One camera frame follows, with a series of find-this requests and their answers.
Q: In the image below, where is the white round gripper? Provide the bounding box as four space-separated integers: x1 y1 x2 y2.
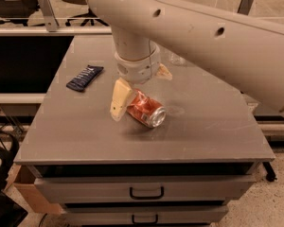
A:
110 42 172 121

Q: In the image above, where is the dented red coke can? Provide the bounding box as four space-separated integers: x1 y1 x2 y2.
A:
127 90 167 128

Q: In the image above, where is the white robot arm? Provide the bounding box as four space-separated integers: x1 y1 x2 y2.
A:
86 0 284 118

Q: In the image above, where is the clear plastic water bottle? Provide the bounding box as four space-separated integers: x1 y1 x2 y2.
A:
169 52 186 66

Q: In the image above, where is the dark blue snack bag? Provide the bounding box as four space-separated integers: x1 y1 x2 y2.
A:
66 65 103 92

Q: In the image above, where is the grey drawer cabinet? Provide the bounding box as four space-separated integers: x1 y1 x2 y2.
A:
15 35 274 213

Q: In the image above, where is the brown swivel office chair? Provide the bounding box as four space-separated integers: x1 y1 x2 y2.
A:
62 0 108 26

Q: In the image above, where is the upper grey drawer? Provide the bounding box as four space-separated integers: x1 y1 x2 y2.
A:
35 175 255 203

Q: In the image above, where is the grey drawer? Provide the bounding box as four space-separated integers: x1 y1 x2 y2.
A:
64 205 228 226
35 175 255 203

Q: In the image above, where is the lower grey drawer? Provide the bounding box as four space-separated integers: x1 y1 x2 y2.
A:
64 205 228 226

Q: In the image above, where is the wooden box beside cabinet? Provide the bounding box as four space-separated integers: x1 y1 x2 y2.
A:
6 165 62 215

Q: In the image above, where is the black cabinet caster wheel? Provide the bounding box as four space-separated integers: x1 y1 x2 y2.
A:
263 162 276 182

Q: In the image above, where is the black chair lower left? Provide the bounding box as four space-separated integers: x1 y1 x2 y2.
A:
0 131 27 227

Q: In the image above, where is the left metal rail bracket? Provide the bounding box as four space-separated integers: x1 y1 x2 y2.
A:
38 0 59 32

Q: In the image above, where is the metal rail bracket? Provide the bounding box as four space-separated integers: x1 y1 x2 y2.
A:
238 0 254 15
38 0 59 32

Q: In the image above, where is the black upper drawer handle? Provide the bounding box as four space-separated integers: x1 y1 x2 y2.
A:
129 186 165 201

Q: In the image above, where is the black drawer handle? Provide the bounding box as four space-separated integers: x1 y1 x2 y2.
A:
131 214 159 225
129 186 165 201

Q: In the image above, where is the right metal rail bracket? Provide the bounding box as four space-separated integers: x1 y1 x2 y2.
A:
238 0 254 15

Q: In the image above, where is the black lower drawer handle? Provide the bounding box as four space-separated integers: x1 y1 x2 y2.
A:
131 214 159 225

